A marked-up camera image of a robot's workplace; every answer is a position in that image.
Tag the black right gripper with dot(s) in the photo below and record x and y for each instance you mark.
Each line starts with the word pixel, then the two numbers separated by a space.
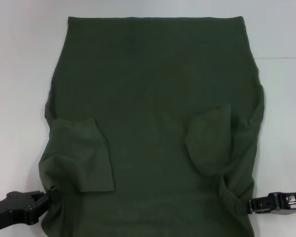
pixel 291 202

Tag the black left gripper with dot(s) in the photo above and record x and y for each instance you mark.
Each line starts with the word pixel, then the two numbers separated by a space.
pixel 12 207

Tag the dark green shirt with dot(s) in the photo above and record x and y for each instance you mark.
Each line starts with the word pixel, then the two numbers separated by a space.
pixel 150 86

